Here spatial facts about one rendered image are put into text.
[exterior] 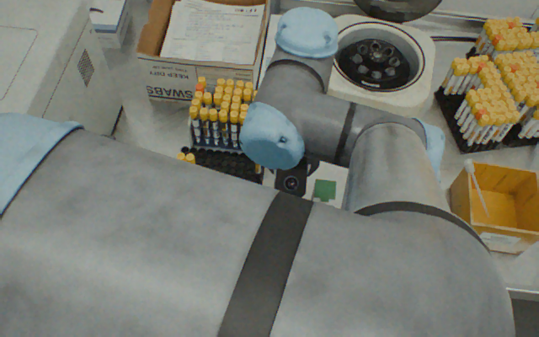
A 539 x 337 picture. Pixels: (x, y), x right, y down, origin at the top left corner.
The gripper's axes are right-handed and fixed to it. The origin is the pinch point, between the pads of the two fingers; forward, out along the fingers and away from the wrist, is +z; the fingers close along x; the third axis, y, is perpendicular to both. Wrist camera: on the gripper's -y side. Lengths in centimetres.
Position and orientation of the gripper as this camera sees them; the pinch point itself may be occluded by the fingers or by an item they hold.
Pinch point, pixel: (289, 183)
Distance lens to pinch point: 85.3
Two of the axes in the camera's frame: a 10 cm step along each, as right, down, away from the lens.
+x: -10.0, -0.9, 0.2
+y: 0.8, -8.5, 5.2
